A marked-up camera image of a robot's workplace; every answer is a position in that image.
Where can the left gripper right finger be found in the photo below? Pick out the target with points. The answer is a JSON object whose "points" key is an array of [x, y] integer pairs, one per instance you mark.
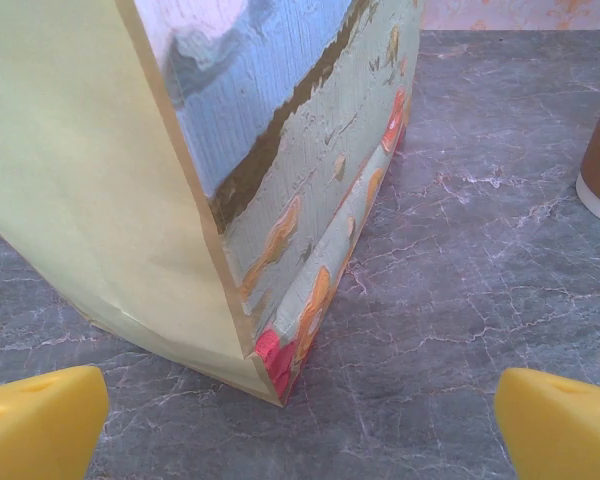
{"points": [[560, 430]]}

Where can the painted print paper bag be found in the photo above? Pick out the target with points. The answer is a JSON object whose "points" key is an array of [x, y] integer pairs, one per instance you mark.
{"points": [[130, 200]]}

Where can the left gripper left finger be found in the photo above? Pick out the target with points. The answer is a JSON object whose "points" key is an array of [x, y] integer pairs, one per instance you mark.
{"points": [[40, 425]]}

